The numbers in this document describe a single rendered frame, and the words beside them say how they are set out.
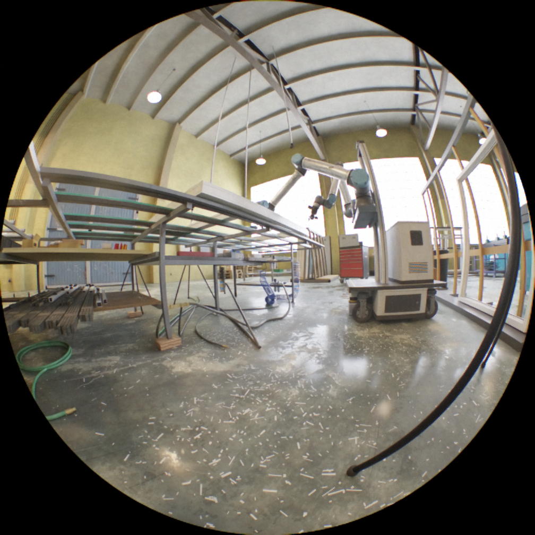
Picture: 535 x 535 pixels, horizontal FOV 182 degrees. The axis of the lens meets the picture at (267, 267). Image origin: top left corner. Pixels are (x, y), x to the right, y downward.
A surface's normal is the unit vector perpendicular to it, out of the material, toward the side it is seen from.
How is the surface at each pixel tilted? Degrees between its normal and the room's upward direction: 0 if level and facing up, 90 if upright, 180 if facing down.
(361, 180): 93
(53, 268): 90
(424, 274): 90
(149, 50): 180
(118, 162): 90
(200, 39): 180
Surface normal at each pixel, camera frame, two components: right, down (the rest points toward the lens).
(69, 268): 0.84, -0.03
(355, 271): -0.80, 0.03
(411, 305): -0.41, 0.01
